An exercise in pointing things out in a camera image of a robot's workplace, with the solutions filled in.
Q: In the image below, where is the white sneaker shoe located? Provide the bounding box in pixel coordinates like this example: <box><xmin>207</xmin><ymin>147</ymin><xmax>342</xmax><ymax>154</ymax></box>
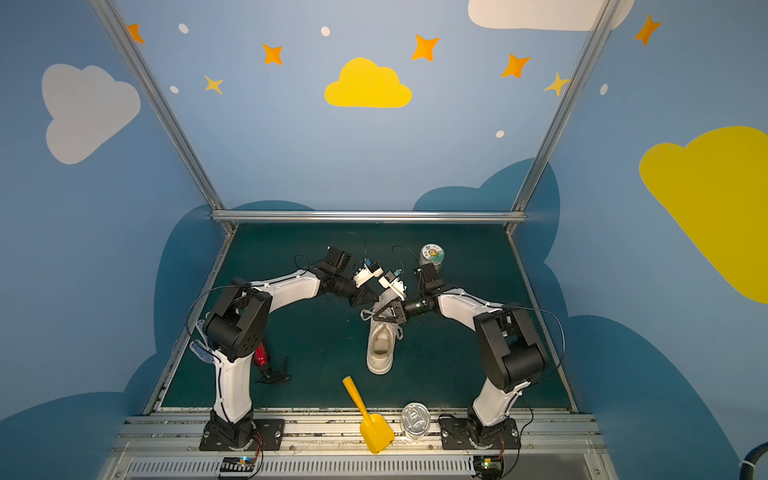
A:
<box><xmin>366</xmin><ymin>290</ymin><xmax>398</xmax><ymax>375</ymax></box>

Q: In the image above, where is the white shoelace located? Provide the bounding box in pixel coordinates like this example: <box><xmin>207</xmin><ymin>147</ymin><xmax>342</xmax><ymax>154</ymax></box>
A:
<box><xmin>360</xmin><ymin>300</ymin><xmax>403</xmax><ymax>340</ymax></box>

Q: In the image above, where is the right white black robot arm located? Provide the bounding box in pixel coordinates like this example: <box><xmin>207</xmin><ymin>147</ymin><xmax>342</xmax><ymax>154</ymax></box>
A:
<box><xmin>368</xmin><ymin>263</ymin><xmax>550</xmax><ymax>448</ymax></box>

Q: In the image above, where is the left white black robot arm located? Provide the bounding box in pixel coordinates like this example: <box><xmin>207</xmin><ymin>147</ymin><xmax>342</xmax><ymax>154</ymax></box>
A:
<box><xmin>190</xmin><ymin>245</ymin><xmax>383</xmax><ymax>451</ymax></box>

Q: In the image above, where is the green white tin can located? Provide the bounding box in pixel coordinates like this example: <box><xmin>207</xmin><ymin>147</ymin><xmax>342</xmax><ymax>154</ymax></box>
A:
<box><xmin>419</xmin><ymin>243</ymin><xmax>445</xmax><ymax>271</ymax></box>

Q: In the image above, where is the yellow plastic toy shovel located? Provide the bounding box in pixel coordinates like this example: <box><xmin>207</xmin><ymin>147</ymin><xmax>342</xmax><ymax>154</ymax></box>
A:
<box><xmin>342</xmin><ymin>376</ymin><xmax>395</xmax><ymax>454</ymax></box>

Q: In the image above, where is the right small circuit board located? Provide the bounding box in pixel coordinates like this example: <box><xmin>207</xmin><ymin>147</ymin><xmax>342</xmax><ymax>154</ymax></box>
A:
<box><xmin>473</xmin><ymin>456</ymin><xmax>504</xmax><ymax>480</ymax></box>

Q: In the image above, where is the small circuit board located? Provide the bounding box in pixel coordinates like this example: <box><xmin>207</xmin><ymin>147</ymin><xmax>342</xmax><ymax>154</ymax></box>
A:
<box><xmin>217</xmin><ymin>456</ymin><xmax>257</xmax><ymax>479</ymax></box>
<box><xmin>473</xmin><ymin>456</ymin><xmax>504</xmax><ymax>480</ymax></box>

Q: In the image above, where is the left small circuit board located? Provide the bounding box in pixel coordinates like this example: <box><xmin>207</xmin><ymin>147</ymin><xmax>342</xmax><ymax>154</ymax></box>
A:
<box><xmin>217</xmin><ymin>456</ymin><xmax>257</xmax><ymax>479</ymax></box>

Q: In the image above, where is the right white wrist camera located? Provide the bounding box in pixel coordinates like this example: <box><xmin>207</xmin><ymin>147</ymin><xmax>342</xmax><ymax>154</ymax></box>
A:
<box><xmin>378</xmin><ymin>269</ymin><xmax>407</xmax><ymax>300</ymax></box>

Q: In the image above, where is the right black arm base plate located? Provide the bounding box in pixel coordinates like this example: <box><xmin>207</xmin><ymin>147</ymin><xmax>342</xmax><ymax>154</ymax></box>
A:
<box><xmin>437</xmin><ymin>414</ymin><xmax>521</xmax><ymax>450</ymax></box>

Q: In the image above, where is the aluminium frame back rail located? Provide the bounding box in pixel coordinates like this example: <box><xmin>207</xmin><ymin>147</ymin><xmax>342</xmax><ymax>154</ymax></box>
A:
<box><xmin>212</xmin><ymin>210</ymin><xmax>526</xmax><ymax>224</ymax></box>

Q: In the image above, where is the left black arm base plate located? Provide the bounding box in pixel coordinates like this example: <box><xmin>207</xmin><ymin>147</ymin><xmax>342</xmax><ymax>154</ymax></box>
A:
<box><xmin>199</xmin><ymin>415</ymin><xmax>285</xmax><ymax>452</ymax></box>

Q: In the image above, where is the aluminium front rail base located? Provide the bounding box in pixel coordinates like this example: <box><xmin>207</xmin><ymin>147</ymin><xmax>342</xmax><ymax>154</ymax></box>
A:
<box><xmin>99</xmin><ymin>408</ymin><xmax>618</xmax><ymax>479</ymax></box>

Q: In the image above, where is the aluminium frame left post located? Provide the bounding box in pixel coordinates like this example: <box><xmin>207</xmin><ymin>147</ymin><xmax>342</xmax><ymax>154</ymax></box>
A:
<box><xmin>90</xmin><ymin>0</ymin><xmax>226</xmax><ymax>213</ymax></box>

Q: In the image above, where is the aluminium frame post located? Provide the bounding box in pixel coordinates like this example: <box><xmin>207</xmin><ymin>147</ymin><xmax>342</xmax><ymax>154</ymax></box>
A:
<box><xmin>90</xmin><ymin>0</ymin><xmax>226</xmax><ymax>213</ymax></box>
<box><xmin>504</xmin><ymin>0</ymin><xmax>622</xmax><ymax>240</ymax></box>

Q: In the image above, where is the aluminium frame right post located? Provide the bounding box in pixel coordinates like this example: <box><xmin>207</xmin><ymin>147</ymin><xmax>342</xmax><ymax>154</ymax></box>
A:
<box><xmin>504</xmin><ymin>0</ymin><xmax>622</xmax><ymax>240</ymax></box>

